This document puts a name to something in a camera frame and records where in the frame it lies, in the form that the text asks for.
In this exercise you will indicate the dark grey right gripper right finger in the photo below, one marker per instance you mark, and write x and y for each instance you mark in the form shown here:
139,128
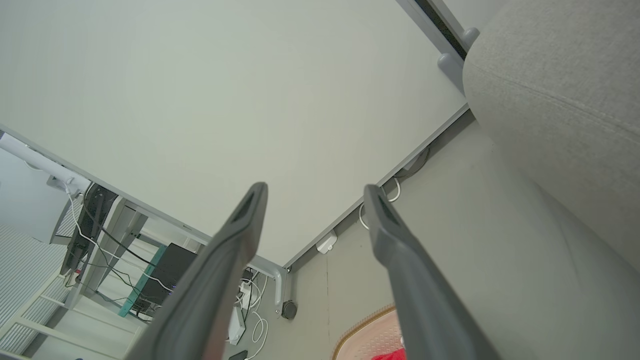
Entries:
415,290

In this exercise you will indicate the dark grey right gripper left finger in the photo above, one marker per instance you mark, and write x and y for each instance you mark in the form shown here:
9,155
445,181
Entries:
210,280

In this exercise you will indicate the white power strip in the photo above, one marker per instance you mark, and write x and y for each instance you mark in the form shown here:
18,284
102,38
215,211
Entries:
236,325

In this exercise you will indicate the teal strip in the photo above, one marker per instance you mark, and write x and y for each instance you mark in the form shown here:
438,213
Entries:
142,282

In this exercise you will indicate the white tube lamp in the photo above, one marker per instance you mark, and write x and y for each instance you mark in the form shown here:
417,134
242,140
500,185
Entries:
40,160

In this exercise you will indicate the white desk frame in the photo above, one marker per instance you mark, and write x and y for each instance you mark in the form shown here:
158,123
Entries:
120,225

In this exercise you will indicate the grey fabric sofa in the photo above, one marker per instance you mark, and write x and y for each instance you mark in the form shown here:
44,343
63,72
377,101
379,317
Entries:
565,110

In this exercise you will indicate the black monitor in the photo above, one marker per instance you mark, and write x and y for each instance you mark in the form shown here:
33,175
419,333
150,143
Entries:
87,225

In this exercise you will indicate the white slatted radiator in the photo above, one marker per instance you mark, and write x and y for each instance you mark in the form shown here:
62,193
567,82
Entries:
22,270

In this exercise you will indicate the cream laundry basket brown rim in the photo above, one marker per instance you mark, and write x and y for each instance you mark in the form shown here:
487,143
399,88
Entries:
367,332

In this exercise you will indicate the black computer tower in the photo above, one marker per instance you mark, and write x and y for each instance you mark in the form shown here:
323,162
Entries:
167,272

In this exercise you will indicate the grey partition foot with caster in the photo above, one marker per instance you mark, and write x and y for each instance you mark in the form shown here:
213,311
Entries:
277,285

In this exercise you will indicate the white adapter box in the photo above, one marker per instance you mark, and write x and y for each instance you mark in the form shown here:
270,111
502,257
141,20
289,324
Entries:
326,243

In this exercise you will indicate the red garment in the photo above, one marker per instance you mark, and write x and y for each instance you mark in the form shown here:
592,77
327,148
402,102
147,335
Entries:
392,356

